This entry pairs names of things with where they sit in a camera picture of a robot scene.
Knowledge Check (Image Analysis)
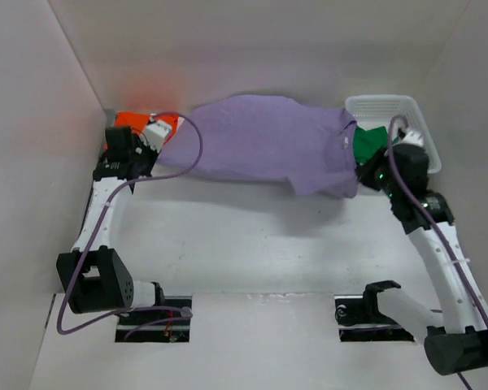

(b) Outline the green t-shirt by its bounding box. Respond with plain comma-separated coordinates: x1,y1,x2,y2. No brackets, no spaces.
353,126,388,166

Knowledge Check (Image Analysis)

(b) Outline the orange t-shirt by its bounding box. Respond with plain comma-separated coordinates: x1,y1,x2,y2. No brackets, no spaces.
114,111,183,142

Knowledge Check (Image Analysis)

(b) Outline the lavender t-shirt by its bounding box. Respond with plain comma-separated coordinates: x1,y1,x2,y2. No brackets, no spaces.
159,95,358,198

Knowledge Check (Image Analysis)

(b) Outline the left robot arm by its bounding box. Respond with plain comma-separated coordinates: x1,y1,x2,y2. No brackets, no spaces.
56,120,172,324

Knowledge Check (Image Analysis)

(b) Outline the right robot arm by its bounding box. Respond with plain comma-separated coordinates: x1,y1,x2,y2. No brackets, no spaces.
356,144,488,375

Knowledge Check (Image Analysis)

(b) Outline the white plastic bin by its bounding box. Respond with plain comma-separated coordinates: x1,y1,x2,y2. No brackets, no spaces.
345,94,442,174

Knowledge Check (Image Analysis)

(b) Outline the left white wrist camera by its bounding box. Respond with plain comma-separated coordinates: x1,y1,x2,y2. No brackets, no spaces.
142,120,173,151

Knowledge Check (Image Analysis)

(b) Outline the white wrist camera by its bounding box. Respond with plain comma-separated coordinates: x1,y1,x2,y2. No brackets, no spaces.
142,120,173,151
395,128,425,149

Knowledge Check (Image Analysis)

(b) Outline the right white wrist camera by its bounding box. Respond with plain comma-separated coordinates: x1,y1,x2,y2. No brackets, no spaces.
395,128,425,149

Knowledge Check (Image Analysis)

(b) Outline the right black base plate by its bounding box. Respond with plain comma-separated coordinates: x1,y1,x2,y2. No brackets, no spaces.
334,295,415,342

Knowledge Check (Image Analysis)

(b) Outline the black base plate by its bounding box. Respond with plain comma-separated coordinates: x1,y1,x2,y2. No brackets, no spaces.
115,296,192,344
334,295,415,342

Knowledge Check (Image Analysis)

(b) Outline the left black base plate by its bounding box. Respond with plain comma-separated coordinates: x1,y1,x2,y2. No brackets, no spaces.
115,296,192,344

